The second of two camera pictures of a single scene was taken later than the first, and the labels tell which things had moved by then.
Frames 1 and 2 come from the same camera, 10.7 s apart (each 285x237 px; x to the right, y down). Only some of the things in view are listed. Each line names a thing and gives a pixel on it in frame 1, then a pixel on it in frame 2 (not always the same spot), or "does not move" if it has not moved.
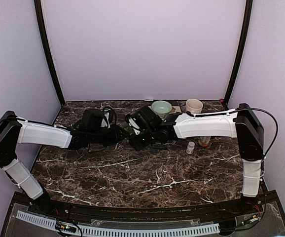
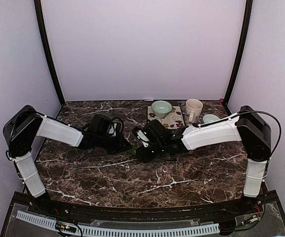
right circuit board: x=254 y=218 does not move
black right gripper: x=137 y=145 → x=145 y=157
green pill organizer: x=126 y=129 → x=133 y=151
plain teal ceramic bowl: x=161 y=108 does not move
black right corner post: x=248 y=17 does not move
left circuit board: x=65 y=226 does not move
